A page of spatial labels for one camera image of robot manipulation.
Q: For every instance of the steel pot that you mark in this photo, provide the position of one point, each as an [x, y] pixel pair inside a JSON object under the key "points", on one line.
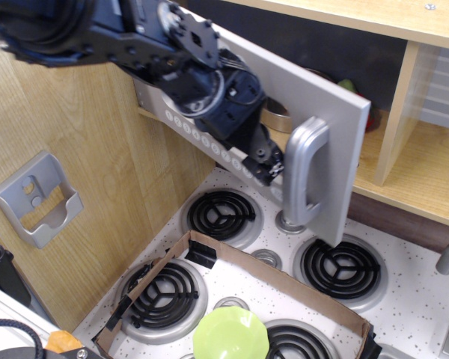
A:
{"points": [[276, 116]]}

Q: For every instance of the rear right stove burner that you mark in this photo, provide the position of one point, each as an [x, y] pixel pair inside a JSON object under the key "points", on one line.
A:
{"points": [[353, 272]]}

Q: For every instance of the front left stove burner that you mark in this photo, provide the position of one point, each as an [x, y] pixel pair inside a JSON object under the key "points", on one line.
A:
{"points": [[169, 308]]}

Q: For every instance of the black device at left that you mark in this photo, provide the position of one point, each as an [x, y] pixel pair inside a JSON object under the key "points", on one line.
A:
{"points": [[11, 282]]}

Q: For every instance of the grey wall holder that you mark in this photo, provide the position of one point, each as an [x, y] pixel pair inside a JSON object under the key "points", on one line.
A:
{"points": [[28, 188]]}

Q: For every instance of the stove burner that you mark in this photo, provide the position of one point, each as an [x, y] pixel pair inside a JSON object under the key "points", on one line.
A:
{"points": [[169, 308], [353, 272], [227, 215], [290, 338]]}

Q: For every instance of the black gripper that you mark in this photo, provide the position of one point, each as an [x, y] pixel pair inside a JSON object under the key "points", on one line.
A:
{"points": [[227, 104]]}

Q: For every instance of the green plate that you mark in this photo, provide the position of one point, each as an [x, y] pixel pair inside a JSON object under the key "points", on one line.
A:
{"points": [[230, 332]]}

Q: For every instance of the silver microwave door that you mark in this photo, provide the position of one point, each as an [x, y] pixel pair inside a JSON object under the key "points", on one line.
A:
{"points": [[289, 133]]}

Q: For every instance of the wooden shelf unit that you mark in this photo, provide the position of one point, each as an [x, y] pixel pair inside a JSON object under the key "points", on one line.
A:
{"points": [[406, 162]]}

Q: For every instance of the brown cardboard barrier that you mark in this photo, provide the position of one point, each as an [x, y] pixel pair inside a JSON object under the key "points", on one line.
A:
{"points": [[269, 293]]}

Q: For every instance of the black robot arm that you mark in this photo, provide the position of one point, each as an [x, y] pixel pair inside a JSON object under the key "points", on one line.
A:
{"points": [[160, 44]]}

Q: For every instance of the silver stove knob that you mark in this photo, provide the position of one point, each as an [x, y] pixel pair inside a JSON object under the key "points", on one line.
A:
{"points": [[231, 301]]}

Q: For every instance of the front right stove burner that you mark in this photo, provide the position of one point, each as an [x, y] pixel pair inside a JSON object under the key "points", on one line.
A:
{"points": [[290, 338]]}

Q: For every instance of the grey door handle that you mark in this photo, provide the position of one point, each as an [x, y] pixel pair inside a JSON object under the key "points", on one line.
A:
{"points": [[303, 144]]}

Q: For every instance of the rear left stove burner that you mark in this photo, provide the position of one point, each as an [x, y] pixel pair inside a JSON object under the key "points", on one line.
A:
{"points": [[227, 215]]}

